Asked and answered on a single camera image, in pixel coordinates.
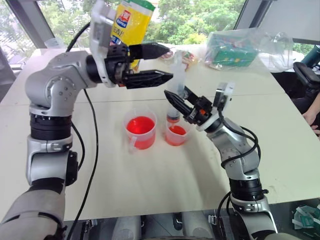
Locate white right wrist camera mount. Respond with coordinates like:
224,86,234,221
196,81,236,132

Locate clear plastic syringe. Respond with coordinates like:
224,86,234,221
165,50,188,124

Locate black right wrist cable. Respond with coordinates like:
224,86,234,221
217,108,262,171

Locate grey rounded cylinder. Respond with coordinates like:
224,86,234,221
113,215,142,240
181,211,215,240

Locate black chair armrest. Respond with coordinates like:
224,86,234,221
292,61,320,89

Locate small pink snack packet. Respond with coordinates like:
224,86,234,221
159,49,174,61

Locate short black left arm cable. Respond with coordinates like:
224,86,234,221
71,123,86,173

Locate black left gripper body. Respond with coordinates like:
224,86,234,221
104,42,138,88

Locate green white paper packets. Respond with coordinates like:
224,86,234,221
290,202,320,231

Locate green box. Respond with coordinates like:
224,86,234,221
211,33,259,68

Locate black right elbow cable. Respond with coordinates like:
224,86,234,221
216,191,232,226

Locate small clear cup red liquid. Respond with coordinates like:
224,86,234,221
164,120,191,147

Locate large measuring cup red liquid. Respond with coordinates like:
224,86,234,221
123,107,158,154

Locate yellow snack bag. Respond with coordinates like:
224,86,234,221
109,0,156,74

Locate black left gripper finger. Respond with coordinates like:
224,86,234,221
123,69,175,90
128,42,173,61

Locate clear plastic bag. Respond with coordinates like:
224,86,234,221
202,26,295,74

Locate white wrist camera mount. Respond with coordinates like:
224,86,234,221
196,81,236,132
89,0,119,89

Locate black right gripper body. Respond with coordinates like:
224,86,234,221
183,95,214,126

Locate bystander bare hand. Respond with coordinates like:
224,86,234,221
301,106,320,137

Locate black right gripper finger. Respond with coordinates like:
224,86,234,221
183,85,200,104
163,89,195,121

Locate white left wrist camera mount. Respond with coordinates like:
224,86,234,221
89,0,119,89

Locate black table clamp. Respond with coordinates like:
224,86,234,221
173,211,184,231

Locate long black left arm cable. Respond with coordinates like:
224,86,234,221
65,21,100,240

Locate colourful small snack packet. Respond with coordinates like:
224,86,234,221
181,50,200,72

